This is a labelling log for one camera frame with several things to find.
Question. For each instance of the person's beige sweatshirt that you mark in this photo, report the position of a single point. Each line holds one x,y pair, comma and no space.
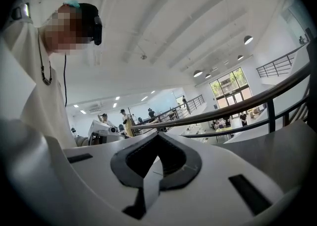
37,101

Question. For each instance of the grey balcony railing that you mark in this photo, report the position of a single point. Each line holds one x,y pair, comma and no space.
275,66

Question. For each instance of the grey wooden table top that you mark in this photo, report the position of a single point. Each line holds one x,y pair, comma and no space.
284,150

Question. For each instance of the group of ceiling panel lights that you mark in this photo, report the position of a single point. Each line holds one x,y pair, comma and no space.
115,104

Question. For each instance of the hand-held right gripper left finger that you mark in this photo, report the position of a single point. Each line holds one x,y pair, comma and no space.
99,165

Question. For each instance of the black metal railing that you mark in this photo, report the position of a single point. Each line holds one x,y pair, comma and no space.
247,104

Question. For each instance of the black head-mounted camera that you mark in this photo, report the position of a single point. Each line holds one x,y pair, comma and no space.
97,29

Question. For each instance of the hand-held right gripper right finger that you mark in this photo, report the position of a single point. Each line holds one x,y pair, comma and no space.
218,170

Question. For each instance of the large black-framed window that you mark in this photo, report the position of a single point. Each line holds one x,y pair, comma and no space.
227,81

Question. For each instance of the person's head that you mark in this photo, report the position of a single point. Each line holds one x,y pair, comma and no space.
67,31

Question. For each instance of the teal hair scrunchie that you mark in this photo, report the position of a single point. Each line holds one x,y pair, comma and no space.
71,2

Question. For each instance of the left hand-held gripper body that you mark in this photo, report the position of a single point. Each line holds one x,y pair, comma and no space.
99,127

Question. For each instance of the grey stair railing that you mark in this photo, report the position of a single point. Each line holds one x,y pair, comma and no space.
193,103

